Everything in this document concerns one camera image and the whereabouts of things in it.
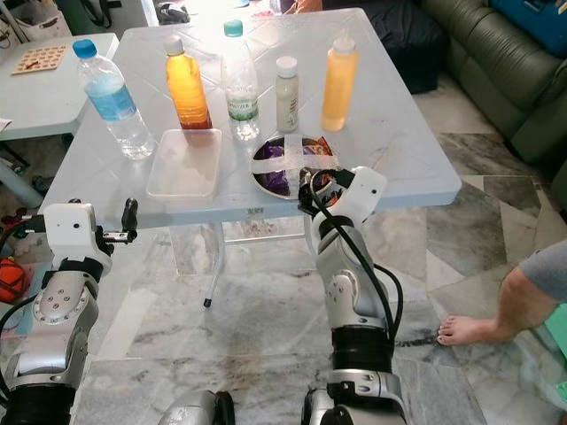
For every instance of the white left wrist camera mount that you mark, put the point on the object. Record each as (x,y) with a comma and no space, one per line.
(73,232)

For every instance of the orange ball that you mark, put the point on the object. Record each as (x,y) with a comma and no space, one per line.
(11,279)

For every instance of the light blue plastic folding table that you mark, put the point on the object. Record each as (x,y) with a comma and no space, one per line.
(399,133)

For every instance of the green leather sofa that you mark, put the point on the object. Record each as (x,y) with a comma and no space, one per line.
(487,62)

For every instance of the small cream bottle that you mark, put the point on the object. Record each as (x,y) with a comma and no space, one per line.
(287,97)

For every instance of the white bag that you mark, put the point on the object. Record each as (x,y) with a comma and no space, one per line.
(40,18)

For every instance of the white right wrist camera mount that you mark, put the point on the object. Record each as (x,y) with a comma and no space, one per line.
(365,190)

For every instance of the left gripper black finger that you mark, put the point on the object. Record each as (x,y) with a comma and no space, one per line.
(130,217)

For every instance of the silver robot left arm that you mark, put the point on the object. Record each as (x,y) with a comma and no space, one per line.
(58,310)

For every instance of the orange squeeze bottle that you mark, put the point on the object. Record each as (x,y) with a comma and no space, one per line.
(339,84)

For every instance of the grey robot left leg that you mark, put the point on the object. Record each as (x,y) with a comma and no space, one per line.
(195,409)

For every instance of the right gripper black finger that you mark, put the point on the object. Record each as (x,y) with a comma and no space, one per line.
(306,181)

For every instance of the clear plastic container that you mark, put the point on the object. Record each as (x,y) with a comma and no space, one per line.
(184,164)

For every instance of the small light blue table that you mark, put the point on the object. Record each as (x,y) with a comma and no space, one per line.
(44,102)

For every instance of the blue case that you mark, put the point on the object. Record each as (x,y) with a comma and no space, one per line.
(532,22)

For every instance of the blue cap water bottle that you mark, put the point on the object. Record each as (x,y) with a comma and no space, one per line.
(111,97)

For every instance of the green cap clear bottle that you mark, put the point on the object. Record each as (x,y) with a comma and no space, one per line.
(241,88)

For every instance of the person bare leg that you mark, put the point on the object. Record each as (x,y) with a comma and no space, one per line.
(514,305)

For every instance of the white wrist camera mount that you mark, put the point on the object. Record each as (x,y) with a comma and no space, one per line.
(73,232)
(365,190)

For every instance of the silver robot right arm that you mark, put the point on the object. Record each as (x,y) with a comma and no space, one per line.
(354,301)

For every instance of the wooden game board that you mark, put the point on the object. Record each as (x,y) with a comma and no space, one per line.
(64,59)

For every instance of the brown tea bottle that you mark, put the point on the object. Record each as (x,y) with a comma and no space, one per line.
(188,88)

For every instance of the taped steel plate with food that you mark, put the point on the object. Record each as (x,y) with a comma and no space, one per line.
(275,168)

